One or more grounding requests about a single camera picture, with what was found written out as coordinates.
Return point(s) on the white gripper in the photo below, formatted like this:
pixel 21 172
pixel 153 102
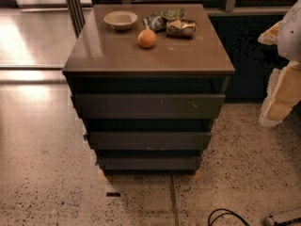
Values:
pixel 291 37

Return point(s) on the drawer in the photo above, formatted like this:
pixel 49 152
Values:
pixel 148 141
pixel 144 163
pixel 148 106

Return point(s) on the dark brown drawer cabinet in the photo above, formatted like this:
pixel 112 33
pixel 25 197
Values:
pixel 104 61

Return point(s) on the crushed metallic can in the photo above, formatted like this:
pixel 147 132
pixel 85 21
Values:
pixel 181 28

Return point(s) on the green chip bag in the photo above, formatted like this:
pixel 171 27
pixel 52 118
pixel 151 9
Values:
pixel 157 21

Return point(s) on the orange fruit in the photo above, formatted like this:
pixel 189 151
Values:
pixel 147 38

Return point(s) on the grey power strip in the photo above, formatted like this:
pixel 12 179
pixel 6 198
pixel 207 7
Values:
pixel 288 218

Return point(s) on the beige ceramic bowl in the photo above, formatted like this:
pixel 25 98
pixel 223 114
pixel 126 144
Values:
pixel 120 20

